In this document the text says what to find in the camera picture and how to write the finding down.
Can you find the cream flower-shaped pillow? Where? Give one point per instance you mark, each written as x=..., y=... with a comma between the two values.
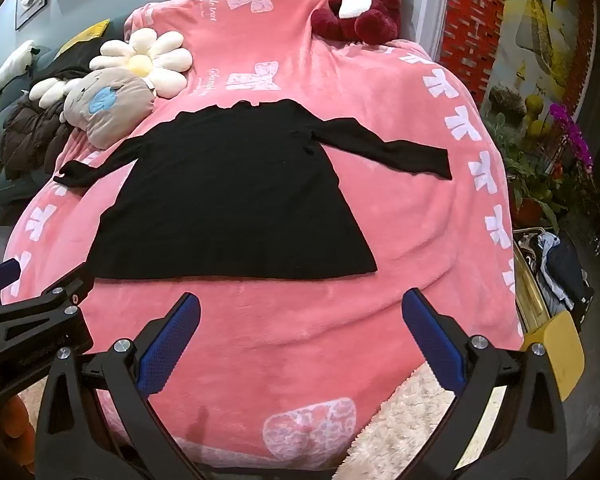
x=145, y=62

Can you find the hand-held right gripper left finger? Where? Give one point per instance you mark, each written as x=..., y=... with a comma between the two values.
x=172, y=330

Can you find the green potted plant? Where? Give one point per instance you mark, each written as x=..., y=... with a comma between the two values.
x=522, y=170

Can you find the yellow box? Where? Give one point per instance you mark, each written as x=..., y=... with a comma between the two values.
x=562, y=347

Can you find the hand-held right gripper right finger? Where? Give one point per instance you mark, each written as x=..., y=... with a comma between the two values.
x=430, y=332

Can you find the dark red teddy bear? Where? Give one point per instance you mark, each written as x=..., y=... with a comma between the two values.
x=365, y=7

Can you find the grey plush toy blue patch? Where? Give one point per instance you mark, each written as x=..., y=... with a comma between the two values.
x=110, y=107

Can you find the purple orchid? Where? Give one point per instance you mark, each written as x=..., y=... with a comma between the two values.
x=575, y=135

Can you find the pile of clothes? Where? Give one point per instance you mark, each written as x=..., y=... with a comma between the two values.
x=560, y=270

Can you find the brown puffer jacket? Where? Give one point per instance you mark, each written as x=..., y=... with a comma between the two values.
x=32, y=135

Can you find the person's left hand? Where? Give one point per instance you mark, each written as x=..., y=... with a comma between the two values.
x=17, y=430

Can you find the cream fluffy rug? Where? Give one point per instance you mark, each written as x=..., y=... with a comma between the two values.
x=405, y=430

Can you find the white plush toy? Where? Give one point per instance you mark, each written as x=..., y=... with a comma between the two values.
x=12, y=67

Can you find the pink bow-print blanket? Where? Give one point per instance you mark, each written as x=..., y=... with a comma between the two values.
x=290, y=340

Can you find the yellow wall poster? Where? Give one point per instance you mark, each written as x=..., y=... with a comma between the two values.
x=540, y=20

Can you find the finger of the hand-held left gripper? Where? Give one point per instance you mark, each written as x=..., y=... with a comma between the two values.
x=65, y=292
x=2, y=272

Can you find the yellow cushion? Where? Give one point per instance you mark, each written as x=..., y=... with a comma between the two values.
x=82, y=35

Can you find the black long-sleeve sweater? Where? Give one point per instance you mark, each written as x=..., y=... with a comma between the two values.
x=230, y=195

